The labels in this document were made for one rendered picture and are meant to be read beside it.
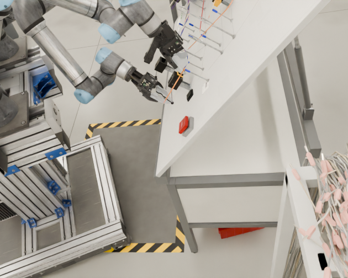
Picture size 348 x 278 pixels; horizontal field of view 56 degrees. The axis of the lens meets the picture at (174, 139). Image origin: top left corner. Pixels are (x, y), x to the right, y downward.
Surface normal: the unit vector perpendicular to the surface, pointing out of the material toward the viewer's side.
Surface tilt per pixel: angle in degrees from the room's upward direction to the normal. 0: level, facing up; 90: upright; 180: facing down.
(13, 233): 0
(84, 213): 0
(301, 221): 0
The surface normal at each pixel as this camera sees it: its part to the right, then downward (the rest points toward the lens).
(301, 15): -0.88, -0.35
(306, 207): -0.18, -0.63
